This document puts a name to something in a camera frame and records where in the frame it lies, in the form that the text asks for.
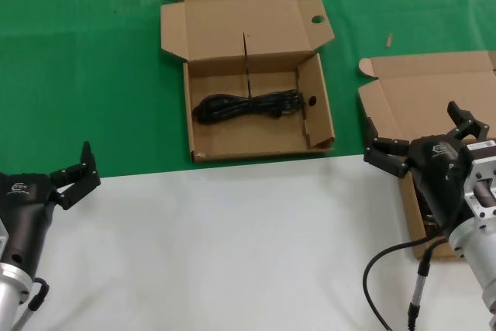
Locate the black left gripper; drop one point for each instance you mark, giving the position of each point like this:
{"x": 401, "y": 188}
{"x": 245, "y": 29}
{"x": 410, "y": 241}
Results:
{"x": 27, "y": 211}

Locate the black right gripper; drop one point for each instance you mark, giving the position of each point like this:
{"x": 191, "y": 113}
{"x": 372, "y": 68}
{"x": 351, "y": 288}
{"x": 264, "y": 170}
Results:
{"x": 436, "y": 176}

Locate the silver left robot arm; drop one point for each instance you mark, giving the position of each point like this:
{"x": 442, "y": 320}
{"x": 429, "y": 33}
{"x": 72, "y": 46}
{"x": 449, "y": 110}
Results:
{"x": 9, "y": 296}

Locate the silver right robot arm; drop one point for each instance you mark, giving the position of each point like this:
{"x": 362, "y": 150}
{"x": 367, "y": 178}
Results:
{"x": 478, "y": 261}

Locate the open brown cardboard box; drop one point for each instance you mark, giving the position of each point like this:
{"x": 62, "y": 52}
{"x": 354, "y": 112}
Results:
{"x": 418, "y": 90}

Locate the cardboard box with round hole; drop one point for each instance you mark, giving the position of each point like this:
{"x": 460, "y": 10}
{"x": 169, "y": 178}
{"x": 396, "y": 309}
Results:
{"x": 240, "y": 141}

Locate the green table mat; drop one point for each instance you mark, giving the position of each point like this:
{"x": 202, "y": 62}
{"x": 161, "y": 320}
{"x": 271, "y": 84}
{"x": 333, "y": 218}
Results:
{"x": 77, "y": 75}

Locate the small wooden stick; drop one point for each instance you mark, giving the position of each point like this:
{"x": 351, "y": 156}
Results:
{"x": 389, "y": 40}

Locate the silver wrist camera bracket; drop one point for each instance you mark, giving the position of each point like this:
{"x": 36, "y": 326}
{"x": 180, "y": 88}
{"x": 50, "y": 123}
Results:
{"x": 482, "y": 168}

